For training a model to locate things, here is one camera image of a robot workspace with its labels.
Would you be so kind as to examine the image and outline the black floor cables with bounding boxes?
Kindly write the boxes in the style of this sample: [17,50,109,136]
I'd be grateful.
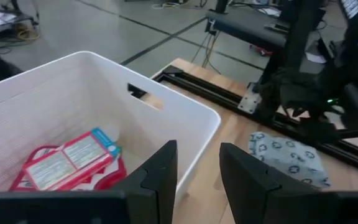
[191,29,222,74]

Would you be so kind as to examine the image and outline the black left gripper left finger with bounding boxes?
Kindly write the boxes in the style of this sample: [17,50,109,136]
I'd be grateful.
[113,139,178,224]

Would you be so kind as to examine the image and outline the black keyboard with coloured keys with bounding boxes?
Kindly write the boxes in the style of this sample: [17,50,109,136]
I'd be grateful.
[340,0,358,20]

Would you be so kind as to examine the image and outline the black stand beam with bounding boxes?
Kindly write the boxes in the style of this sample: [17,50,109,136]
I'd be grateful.
[268,0,318,82]

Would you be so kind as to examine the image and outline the white paper sheet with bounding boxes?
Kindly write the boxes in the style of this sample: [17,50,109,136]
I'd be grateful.
[305,51,328,65]

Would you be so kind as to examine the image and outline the white plastic basket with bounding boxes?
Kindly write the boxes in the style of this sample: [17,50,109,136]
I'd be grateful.
[0,51,222,200]

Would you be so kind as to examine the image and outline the dark grey desk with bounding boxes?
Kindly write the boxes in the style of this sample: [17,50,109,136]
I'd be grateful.
[205,9,291,48]

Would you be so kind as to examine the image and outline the grey cart with papers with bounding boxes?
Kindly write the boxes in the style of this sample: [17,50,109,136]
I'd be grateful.
[0,0,40,42]

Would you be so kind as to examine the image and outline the grey patterned soft pouch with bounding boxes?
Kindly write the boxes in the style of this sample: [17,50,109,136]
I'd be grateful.
[247,131,332,189]

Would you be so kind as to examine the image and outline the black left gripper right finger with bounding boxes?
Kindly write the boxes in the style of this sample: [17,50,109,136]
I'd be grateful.
[219,142,338,224]

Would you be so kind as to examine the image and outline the red blue bandage box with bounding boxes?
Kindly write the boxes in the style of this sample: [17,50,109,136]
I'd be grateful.
[23,127,122,191]

